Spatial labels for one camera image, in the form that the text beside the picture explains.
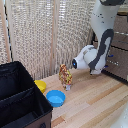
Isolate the black fabric storage box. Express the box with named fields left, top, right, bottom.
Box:
left=0, top=60, right=54, bottom=128

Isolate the blue bowl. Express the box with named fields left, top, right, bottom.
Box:
left=45, top=89, right=67, bottom=108

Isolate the dark brown drawer cabinet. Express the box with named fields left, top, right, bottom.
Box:
left=86, top=9, right=128, bottom=84

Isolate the beige bamboo blind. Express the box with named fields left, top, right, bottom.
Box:
left=0, top=0, right=98, bottom=81

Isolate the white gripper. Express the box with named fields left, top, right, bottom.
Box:
left=89, top=53, right=115, bottom=76

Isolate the colourful snack bag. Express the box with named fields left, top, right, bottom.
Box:
left=58, top=63, right=74, bottom=92

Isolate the silver drawer handle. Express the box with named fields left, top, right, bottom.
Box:
left=108, top=59, right=120, bottom=66
left=113, top=30, right=128, bottom=37

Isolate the yellow bowl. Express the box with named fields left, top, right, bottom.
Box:
left=33, top=79, right=48, bottom=94

